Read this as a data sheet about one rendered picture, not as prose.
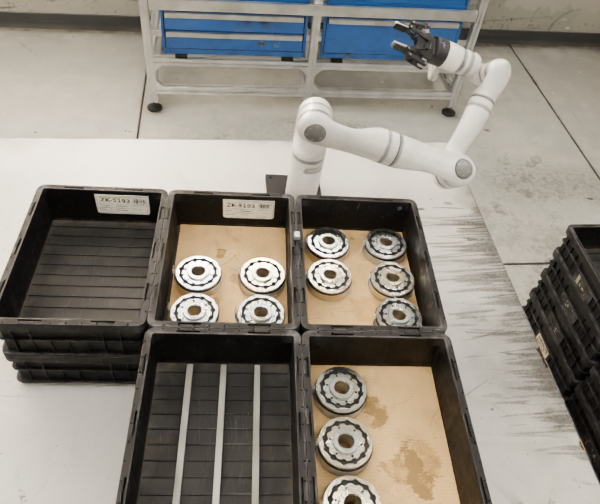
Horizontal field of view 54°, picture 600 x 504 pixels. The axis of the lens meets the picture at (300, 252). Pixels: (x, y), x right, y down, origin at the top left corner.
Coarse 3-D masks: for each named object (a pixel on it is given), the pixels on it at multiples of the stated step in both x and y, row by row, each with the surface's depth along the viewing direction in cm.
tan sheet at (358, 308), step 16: (304, 240) 147; (352, 240) 149; (304, 256) 144; (352, 256) 145; (352, 272) 142; (368, 272) 142; (352, 288) 138; (368, 288) 139; (320, 304) 134; (336, 304) 135; (352, 304) 135; (368, 304) 135; (416, 304) 137; (320, 320) 131; (336, 320) 131; (352, 320) 132; (368, 320) 132
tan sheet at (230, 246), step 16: (192, 240) 144; (208, 240) 145; (224, 240) 145; (240, 240) 146; (256, 240) 146; (272, 240) 146; (176, 256) 140; (192, 256) 141; (208, 256) 141; (224, 256) 142; (240, 256) 142; (256, 256) 142; (272, 256) 143; (224, 272) 138; (176, 288) 134; (224, 288) 135; (240, 288) 135; (224, 304) 132; (224, 320) 129
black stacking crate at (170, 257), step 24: (192, 216) 146; (216, 216) 146; (288, 216) 142; (168, 240) 132; (288, 240) 139; (168, 264) 133; (288, 264) 136; (168, 288) 134; (288, 288) 134; (288, 312) 132
